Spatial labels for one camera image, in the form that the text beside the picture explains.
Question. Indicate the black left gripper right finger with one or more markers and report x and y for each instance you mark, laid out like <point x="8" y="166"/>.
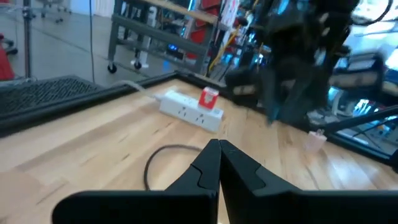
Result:
<point x="280" y="208"/>

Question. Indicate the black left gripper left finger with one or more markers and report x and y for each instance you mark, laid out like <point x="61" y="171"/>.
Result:
<point x="186" y="205"/>

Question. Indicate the red USB charger plug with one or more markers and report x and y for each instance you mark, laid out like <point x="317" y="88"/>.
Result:
<point x="208" y="99"/>

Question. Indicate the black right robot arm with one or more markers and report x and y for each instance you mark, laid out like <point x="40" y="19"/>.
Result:
<point x="298" y="46"/>

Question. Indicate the long white power strip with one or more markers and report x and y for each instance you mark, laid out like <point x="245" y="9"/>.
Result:
<point x="186" y="109"/>

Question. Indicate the distant red bin shelf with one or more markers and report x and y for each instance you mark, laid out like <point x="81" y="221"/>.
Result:
<point x="197" y="35"/>

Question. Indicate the black perforated floor mat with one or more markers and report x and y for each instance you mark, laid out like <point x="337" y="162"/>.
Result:
<point x="46" y="93"/>

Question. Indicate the red plastic storage bin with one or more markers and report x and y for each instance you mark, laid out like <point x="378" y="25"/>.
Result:
<point x="4" y="62"/>

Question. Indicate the office chair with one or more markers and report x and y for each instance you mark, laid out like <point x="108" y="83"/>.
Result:
<point x="56" y="7"/>

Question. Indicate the wooden workbench with grey frame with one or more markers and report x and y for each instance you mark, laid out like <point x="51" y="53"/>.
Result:
<point x="161" y="34"/>

